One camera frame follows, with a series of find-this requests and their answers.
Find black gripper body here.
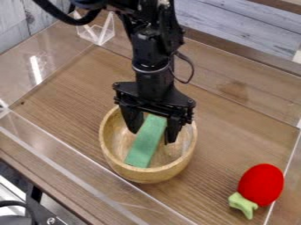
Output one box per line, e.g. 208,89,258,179
112,65,196,125

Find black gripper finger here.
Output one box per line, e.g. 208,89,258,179
164,116,181,144
120,104,143,134

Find green rectangular block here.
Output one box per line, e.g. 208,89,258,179
124,114,167,168

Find brown wooden bowl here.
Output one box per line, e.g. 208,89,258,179
98,106,197,184

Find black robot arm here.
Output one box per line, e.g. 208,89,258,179
70,0,195,143

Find clear acrylic fence panel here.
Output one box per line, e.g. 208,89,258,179
0,105,196,225

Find red plush radish toy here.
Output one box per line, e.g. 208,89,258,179
228,163,284,220

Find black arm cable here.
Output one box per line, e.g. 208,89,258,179
169,51,195,84

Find clear acrylic corner bracket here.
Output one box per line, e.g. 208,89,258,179
76,12,115,46

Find black metal table frame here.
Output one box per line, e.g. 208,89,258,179
0,175,68,225

